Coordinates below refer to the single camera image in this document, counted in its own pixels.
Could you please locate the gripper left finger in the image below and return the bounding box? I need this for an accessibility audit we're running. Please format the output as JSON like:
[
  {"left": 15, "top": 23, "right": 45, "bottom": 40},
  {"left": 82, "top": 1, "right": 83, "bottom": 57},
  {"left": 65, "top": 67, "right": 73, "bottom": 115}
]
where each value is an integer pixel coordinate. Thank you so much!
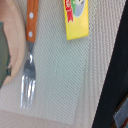
[{"left": 0, "top": 22, "right": 12, "bottom": 87}]

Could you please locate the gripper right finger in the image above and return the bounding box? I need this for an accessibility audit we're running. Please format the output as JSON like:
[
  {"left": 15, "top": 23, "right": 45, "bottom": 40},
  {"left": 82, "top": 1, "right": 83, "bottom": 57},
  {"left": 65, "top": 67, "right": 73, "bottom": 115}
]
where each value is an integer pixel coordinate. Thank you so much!
[{"left": 114, "top": 97, "right": 128, "bottom": 128}]

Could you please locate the round wooden plate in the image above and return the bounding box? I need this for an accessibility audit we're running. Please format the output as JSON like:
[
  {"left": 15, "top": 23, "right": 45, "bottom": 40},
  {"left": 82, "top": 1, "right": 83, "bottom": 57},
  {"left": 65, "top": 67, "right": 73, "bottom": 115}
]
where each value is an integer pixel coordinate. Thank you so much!
[{"left": 0, "top": 0, "right": 26, "bottom": 84}]

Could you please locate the yellow butter box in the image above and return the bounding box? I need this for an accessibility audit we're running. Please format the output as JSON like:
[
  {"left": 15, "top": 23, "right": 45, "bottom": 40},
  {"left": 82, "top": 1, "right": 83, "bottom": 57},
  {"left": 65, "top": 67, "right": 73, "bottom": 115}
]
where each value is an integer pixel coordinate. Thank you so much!
[{"left": 63, "top": 0, "right": 89, "bottom": 40}]

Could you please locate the fork with wooden handle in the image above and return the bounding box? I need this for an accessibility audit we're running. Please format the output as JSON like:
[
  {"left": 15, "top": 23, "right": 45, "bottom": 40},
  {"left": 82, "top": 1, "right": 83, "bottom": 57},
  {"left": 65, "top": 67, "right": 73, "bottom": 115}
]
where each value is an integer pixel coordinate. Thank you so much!
[{"left": 20, "top": 0, "right": 39, "bottom": 109}]

